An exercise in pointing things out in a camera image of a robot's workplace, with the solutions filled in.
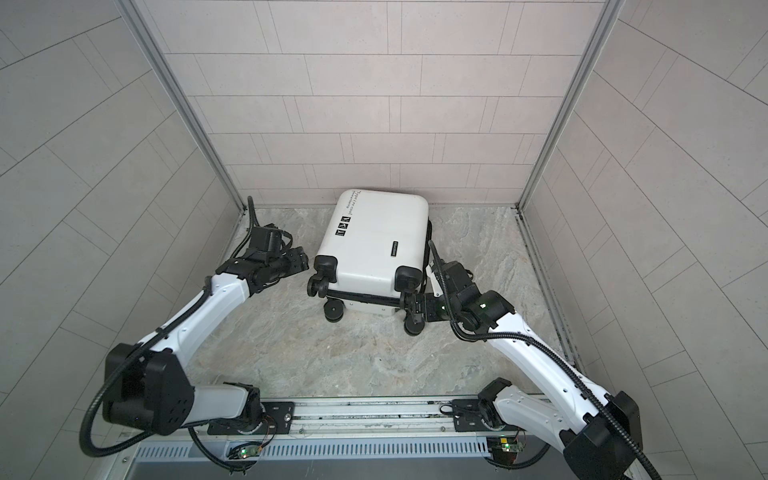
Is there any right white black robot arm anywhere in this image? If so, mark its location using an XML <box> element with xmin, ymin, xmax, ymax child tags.
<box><xmin>427</xmin><ymin>259</ymin><xmax>661</xmax><ymax>479</ymax></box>

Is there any white suitcase with black lining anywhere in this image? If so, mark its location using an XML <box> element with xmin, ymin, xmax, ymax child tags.
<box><xmin>307</xmin><ymin>189</ymin><xmax>432</xmax><ymax>336</ymax></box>

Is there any circuit board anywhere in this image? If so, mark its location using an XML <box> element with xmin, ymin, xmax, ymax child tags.
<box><xmin>227</xmin><ymin>442</ymin><xmax>264</xmax><ymax>460</ymax></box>
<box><xmin>486</xmin><ymin>436</ymin><xmax>526</xmax><ymax>465</ymax></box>

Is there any left circuit board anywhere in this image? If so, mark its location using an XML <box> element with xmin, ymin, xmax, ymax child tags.
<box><xmin>227</xmin><ymin>442</ymin><xmax>264</xmax><ymax>460</ymax></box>

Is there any corner metal profile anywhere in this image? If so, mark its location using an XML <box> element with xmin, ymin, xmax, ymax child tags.
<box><xmin>517</xmin><ymin>0</ymin><xmax>624</xmax><ymax>212</ymax></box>
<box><xmin>115</xmin><ymin>0</ymin><xmax>247</xmax><ymax>211</ymax></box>

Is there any right corner metal profile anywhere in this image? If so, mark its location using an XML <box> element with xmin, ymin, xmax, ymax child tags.
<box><xmin>517</xmin><ymin>0</ymin><xmax>624</xmax><ymax>212</ymax></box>

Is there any left corner metal profile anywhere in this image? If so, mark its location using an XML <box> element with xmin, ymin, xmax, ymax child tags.
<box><xmin>115</xmin><ymin>0</ymin><xmax>247</xmax><ymax>211</ymax></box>

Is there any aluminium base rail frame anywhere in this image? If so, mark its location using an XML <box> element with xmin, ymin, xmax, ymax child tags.
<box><xmin>107</xmin><ymin>392</ymin><xmax>637</xmax><ymax>480</ymax></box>

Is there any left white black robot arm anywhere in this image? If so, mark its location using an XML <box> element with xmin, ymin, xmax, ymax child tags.
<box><xmin>79</xmin><ymin>224</ymin><xmax>309</xmax><ymax>458</ymax></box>

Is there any right circuit board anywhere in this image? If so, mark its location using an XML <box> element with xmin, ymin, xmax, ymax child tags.
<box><xmin>486</xmin><ymin>436</ymin><xmax>526</xmax><ymax>465</ymax></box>

